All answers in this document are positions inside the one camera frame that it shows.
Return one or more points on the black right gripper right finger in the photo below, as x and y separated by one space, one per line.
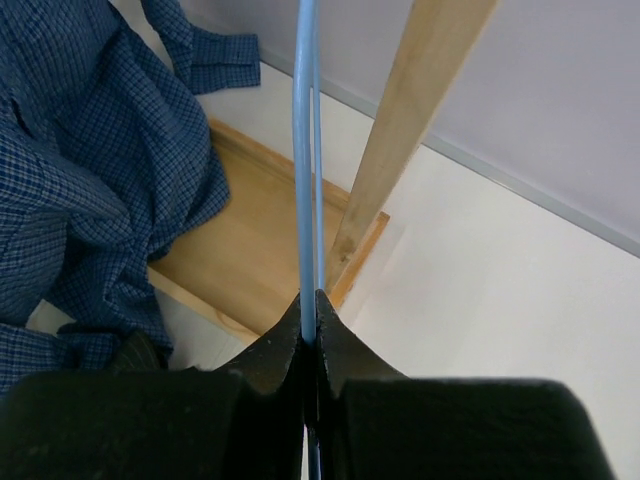
377 423

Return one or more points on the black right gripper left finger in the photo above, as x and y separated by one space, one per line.
243 420

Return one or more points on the black pinstriped shirt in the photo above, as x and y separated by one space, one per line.
137 354

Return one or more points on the blue wire hanger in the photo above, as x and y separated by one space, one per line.
307 138

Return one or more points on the blue checked shirt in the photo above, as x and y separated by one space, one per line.
106 159

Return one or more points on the wooden clothes rack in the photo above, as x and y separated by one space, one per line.
288 233

